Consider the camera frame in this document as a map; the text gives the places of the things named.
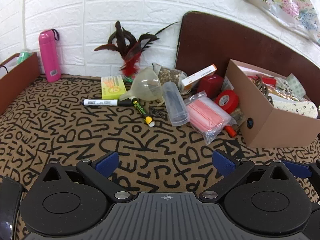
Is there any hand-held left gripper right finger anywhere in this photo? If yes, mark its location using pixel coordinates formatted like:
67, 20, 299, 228
199, 149, 297, 202

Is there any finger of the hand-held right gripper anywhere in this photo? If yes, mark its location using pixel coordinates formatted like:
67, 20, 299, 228
282, 159, 320, 180

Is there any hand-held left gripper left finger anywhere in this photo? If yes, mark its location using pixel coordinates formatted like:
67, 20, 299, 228
41, 152, 132, 202

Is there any bag of pink face masks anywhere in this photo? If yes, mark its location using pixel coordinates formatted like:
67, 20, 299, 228
184, 91, 237, 145

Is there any brown cardboard box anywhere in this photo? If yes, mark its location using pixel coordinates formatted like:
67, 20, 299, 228
223, 59, 320, 148

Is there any white marker with black cap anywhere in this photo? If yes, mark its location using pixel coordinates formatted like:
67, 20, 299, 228
81, 99, 133, 107

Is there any black yellow marker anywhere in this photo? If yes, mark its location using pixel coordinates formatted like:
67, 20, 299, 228
132, 99, 155, 127

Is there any clear plastic case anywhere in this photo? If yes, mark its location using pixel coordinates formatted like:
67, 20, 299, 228
162, 81, 191, 127

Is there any red pen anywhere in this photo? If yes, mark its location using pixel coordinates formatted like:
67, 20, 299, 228
224, 125, 237, 138

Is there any brown letter printed blanket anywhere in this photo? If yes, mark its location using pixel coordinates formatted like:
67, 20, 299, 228
0, 74, 320, 240

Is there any red tape roll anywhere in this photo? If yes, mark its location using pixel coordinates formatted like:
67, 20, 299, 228
214, 89, 240, 113

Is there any green yellow flat box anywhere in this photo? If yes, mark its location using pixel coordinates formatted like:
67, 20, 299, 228
101, 76, 128, 100

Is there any clear bag of cookies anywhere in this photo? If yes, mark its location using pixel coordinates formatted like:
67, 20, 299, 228
271, 89, 304, 100

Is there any dark red box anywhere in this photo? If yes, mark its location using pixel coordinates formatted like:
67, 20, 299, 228
197, 75, 224, 98

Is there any brown hair claw clip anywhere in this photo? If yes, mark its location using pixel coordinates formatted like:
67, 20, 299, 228
250, 75, 275, 105

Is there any translucent plastic funnel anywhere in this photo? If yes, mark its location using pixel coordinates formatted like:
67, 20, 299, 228
119, 67, 165, 105

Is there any white orange medicine box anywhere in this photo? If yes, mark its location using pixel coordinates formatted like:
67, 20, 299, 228
181, 65, 217, 92

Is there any red printed packet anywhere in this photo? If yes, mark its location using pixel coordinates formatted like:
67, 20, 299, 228
246, 76, 277, 85

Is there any bag of dried seeds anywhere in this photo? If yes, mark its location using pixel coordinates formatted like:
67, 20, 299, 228
152, 63, 188, 85

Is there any black smartphone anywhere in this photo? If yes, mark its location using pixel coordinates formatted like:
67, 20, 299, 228
0, 176, 24, 240

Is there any dark red feather toy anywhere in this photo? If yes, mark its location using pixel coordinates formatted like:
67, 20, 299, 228
94, 21, 180, 83

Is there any dark brown wooden headboard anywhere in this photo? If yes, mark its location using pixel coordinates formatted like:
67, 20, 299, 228
175, 11, 320, 80

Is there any brown open storage box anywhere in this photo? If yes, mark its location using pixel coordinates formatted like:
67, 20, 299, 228
0, 52, 40, 115

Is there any pink thermos bottle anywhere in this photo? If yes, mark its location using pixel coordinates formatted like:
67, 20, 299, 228
38, 29, 62, 82

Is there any floral plastic bag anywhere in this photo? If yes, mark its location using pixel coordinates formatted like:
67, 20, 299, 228
244, 0, 320, 45

